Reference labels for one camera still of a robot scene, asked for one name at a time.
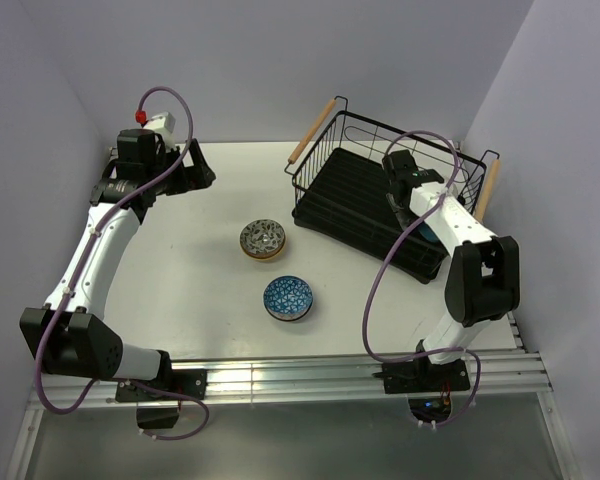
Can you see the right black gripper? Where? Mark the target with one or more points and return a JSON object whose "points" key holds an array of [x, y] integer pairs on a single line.
{"points": [[404, 219]]}

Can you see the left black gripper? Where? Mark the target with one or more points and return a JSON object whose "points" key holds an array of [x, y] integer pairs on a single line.
{"points": [[191, 178]]}

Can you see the plain blue bowl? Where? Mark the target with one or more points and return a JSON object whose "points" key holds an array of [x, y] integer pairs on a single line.
{"points": [[427, 233]]}

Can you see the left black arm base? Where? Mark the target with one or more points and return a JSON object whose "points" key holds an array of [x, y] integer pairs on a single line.
{"points": [[160, 404]]}

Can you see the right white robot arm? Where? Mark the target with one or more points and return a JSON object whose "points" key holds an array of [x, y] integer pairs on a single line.
{"points": [[483, 283]]}

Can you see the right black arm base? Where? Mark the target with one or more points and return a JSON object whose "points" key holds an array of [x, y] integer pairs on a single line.
{"points": [[422, 376]]}

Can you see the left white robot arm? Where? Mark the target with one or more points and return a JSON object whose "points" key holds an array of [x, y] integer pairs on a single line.
{"points": [[68, 335]]}

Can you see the blue triangle pattern bowl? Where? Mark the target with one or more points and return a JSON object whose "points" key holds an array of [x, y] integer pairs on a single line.
{"points": [[288, 298]]}

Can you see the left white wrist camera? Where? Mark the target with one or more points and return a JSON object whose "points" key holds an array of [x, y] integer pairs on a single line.
{"points": [[161, 125]]}

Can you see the black wire dish rack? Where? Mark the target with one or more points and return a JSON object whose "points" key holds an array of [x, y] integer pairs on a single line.
{"points": [[340, 186]]}

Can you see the right wooden rack handle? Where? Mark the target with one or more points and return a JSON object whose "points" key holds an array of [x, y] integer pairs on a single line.
{"points": [[487, 190]]}

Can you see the wooden rack handle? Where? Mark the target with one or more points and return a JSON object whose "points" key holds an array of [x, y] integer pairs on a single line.
{"points": [[303, 143], [487, 190]]}

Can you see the left wooden rack handle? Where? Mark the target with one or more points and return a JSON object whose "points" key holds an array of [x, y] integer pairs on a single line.
{"points": [[303, 143]]}

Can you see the aluminium mounting rail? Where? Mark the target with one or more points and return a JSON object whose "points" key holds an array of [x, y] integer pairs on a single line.
{"points": [[344, 378]]}

